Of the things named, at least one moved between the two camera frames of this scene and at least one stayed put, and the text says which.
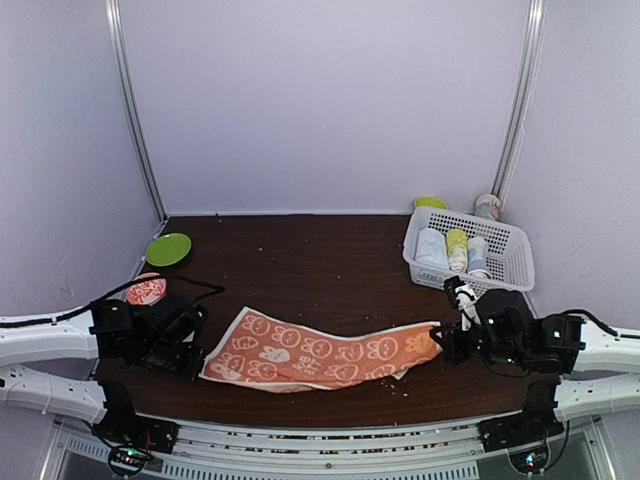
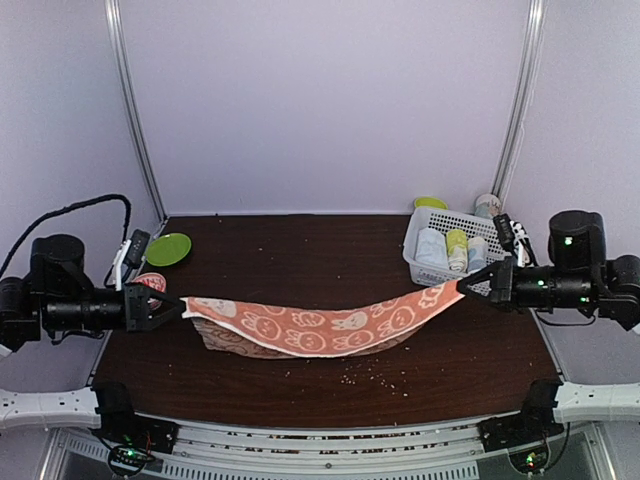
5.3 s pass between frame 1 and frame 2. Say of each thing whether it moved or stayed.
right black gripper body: moved
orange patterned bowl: stayed
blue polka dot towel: stayed
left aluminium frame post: stayed
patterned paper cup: stayed
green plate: stayed
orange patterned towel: moved
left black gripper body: moved
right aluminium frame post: stayed
